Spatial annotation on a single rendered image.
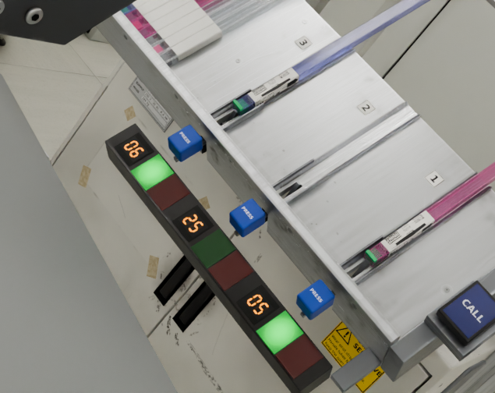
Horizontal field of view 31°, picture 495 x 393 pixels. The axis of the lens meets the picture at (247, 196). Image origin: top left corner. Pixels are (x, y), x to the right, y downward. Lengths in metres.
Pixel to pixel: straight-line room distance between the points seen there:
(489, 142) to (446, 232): 1.96
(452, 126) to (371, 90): 1.92
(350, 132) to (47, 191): 0.32
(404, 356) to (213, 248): 0.22
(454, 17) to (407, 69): 0.22
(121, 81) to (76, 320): 0.71
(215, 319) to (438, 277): 0.52
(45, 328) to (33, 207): 0.16
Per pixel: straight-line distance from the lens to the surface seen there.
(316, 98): 0.98
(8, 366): 0.72
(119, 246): 1.44
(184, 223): 0.91
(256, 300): 0.87
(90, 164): 1.48
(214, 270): 0.89
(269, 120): 0.96
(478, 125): 2.88
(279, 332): 0.86
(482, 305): 0.84
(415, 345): 0.85
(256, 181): 0.90
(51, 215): 0.89
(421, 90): 2.96
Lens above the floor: 1.07
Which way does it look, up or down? 23 degrees down
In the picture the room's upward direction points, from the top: 40 degrees clockwise
